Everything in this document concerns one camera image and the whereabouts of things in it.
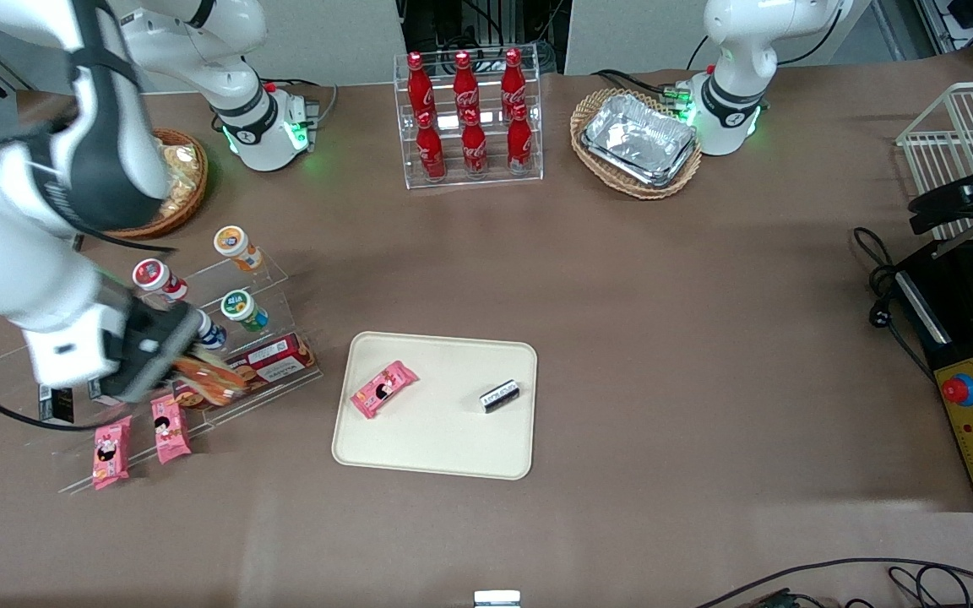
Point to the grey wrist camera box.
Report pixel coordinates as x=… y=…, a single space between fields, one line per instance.
x=157 y=359

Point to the beige plastic tray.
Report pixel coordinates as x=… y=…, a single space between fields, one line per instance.
x=436 y=439

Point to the brown wicker snack basket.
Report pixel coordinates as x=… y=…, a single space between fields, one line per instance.
x=191 y=207

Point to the pink snack pack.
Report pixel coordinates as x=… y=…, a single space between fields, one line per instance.
x=111 y=453
x=383 y=389
x=171 y=429

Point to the sandwich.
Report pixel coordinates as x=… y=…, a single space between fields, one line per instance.
x=212 y=382

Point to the light wicker basket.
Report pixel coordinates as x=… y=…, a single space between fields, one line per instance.
x=596 y=169

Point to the red cola bottle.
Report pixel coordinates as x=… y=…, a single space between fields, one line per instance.
x=475 y=150
x=431 y=152
x=520 y=145
x=464 y=83
x=513 y=80
x=417 y=84

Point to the clear acrylic stepped shelf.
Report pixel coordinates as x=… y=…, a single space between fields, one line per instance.
x=275 y=300

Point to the clear acrylic bottle rack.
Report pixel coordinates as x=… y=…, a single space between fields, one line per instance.
x=406 y=169

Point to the black machine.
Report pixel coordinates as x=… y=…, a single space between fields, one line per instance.
x=959 y=329

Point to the green-lid cup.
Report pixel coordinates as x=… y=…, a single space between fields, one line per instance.
x=238 y=305

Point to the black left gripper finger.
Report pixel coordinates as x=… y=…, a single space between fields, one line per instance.
x=955 y=221
x=955 y=201

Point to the stack of foil trays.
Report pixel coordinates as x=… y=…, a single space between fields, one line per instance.
x=638 y=135

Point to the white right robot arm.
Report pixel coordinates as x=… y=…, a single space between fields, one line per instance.
x=5 y=245

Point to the blue-lid cup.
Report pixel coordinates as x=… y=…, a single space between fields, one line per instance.
x=213 y=335

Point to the red emergency stop button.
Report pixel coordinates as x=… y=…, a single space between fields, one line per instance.
x=959 y=389

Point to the small white device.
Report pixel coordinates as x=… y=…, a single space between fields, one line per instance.
x=497 y=599

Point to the red-lid cup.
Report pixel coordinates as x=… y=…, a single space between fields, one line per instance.
x=153 y=275

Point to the orange-lid cup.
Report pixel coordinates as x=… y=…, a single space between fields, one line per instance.
x=233 y=242

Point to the red cookie box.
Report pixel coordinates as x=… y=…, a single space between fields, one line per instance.
x=275 y=359

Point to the tan snack bag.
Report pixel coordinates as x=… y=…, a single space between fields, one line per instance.
x=184 y=160
x=176 y=196

